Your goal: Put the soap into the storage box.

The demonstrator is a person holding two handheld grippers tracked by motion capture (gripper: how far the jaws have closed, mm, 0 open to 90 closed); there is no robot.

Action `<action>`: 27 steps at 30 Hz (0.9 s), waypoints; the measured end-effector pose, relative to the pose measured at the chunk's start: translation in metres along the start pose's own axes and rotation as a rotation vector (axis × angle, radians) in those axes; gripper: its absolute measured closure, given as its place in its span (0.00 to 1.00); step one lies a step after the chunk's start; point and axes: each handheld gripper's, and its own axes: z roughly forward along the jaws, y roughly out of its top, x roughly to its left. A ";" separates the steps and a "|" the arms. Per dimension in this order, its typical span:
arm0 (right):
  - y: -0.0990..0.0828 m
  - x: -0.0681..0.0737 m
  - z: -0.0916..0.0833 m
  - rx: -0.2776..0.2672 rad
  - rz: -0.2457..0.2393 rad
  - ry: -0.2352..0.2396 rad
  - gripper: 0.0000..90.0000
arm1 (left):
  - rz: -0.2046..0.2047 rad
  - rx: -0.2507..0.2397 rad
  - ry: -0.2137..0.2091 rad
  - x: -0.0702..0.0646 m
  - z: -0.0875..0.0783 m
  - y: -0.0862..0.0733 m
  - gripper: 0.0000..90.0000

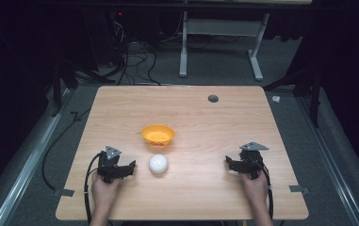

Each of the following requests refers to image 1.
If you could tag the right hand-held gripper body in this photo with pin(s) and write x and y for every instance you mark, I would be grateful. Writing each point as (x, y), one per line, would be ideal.
(252, 161)

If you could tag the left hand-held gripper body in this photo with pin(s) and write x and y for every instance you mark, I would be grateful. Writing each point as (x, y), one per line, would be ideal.
(108, 164)

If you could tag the person's right hand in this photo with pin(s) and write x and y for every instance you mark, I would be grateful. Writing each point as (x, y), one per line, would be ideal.
(255, 190)

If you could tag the person's left hand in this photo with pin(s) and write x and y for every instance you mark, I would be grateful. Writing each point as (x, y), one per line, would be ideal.
(104, 193)

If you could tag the white ball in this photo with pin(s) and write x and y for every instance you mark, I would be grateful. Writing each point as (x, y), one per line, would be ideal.
(158, 164)

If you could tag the orange plastic bowl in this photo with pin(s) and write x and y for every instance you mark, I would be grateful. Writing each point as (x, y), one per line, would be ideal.
(158, 135)

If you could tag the grey tape strip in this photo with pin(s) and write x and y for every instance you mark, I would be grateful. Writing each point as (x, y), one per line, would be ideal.
(64, 192)
(299, 189)

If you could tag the grey table grommet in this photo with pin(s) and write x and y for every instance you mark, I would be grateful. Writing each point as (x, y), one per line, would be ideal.
(213, 98)

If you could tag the white crumpled paper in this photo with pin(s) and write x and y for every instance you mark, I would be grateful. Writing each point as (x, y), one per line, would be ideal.
(276, 99)

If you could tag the black metal stand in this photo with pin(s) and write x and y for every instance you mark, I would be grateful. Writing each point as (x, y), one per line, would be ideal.
(315, 94)
(57, 91)

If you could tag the dark computer tower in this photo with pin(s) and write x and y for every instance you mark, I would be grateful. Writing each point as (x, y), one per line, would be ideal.
(116, 34)

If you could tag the metal floor rail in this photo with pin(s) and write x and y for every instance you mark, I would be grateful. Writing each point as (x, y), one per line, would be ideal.
(26, 169)
(334, 163)

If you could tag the white desk frame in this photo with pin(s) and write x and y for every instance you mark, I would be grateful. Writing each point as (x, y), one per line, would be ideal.
(218, 27)

